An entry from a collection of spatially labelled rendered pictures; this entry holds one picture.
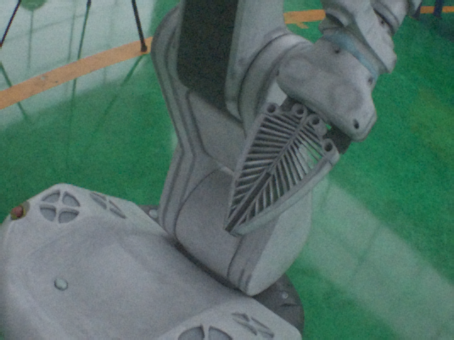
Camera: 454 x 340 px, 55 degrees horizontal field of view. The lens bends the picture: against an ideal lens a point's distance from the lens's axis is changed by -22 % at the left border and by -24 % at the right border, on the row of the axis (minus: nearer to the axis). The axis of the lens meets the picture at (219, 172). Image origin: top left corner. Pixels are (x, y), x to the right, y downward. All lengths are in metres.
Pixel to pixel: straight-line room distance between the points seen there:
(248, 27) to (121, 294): 0.51
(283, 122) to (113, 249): 0.58
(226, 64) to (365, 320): 0.90
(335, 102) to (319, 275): 1.02
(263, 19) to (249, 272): 0.48
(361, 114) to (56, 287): 0.65
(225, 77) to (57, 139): 1.13
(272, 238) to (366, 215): 0.81
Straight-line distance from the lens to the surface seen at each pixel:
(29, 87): 2.09
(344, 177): 1.80
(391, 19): 0.51
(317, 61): 0.48
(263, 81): 0.66
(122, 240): 1.01
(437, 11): 5.14
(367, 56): 0.48
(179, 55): 0.74
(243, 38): 0.66
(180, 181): 1.00
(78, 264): 0.96
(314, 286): 1.41
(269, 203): 0.48
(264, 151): 0.48
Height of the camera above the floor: 1.04
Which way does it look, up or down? 39 degrees down
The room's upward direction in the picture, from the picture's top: 12 degrees clockwise
